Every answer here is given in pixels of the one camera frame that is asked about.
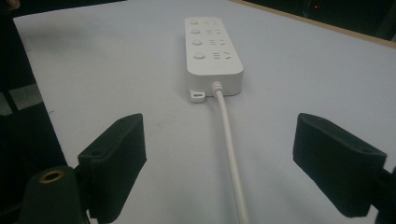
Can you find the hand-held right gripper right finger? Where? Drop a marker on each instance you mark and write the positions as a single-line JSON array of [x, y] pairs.
[[336, 161]]

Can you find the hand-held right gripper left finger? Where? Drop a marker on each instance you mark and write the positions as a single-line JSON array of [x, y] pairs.
[[115, 165]]

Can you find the white power strip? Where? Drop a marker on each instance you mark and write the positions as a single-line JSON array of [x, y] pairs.
[[211, 67]]

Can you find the dark cloth with grey stripe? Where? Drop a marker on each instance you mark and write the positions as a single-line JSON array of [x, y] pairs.
[[21, 140]]

